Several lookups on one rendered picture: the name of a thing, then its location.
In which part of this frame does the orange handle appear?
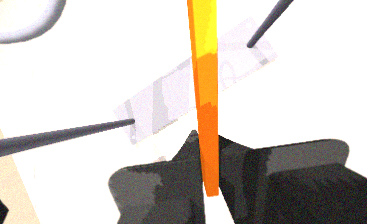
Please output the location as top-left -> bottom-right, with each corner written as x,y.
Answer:
187,0 -> 219,198

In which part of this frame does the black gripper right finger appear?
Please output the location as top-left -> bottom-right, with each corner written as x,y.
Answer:
218,135 -> 351,224

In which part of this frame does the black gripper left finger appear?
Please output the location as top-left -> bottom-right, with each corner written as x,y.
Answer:
107,129 -> 207,224

